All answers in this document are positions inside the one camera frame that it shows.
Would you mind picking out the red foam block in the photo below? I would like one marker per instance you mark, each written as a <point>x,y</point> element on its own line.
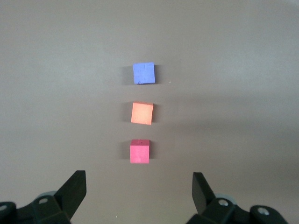
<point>139,152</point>

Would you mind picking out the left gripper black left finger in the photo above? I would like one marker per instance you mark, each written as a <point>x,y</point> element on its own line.
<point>70,193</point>

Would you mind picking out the purple foam block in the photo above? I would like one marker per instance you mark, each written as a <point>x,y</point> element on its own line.
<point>144,72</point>

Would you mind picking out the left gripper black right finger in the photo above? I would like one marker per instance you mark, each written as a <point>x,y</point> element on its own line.
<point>203,193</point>

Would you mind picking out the orange foam block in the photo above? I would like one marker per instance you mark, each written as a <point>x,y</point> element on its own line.
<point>142,113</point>

